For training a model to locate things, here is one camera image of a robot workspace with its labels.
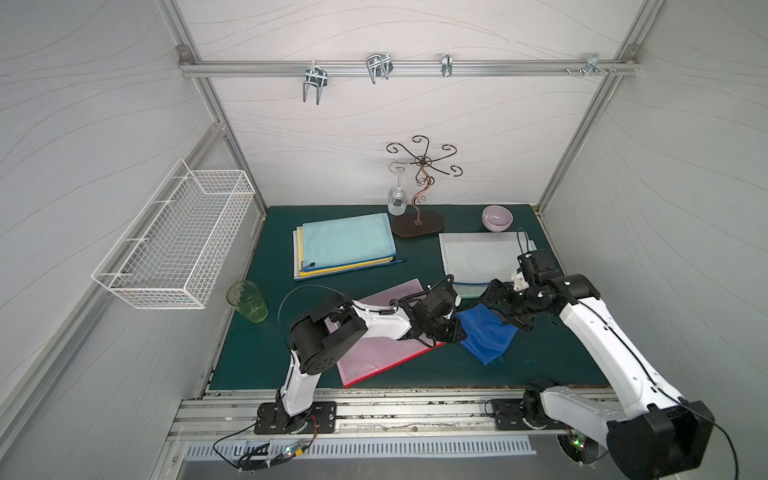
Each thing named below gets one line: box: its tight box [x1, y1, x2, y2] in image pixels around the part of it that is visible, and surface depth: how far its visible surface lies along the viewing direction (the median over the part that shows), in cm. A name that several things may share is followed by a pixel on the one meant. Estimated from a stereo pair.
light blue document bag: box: [301, 212, 397, 271], surface depth 114 cm
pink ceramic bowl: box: [482, 205, 514, 232], surface depth 114 cm
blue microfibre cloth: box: [456, 304, 518, 366], surface depth 86 cm
